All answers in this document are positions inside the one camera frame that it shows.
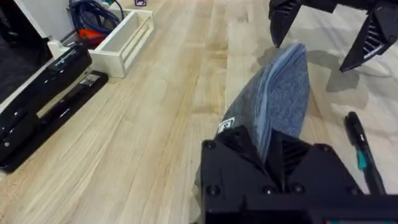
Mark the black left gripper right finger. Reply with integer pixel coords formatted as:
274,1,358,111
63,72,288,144
266,129,364,197

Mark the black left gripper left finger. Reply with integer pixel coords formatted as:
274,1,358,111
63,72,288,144
201,125,283,197

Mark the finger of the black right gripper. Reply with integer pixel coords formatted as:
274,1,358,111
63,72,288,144
269,0,303,48
338,2,398,73

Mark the blue-grey felt zip bag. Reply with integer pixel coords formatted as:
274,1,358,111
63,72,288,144
216,42,312,162

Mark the black pen with teal band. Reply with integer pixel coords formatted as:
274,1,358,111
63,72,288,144
343,111,387,196

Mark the white wooden open box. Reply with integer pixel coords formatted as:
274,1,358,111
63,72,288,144
88,8,155,79

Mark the orange tool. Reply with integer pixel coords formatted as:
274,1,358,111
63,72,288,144
77,28,108,45

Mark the black hole punch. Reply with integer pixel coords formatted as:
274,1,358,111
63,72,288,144
0,45,109,174

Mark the white box with black lining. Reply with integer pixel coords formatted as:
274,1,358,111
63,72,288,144
0,0,75,108

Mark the blue cable heap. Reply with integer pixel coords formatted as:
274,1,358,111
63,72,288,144
68,0,125,35

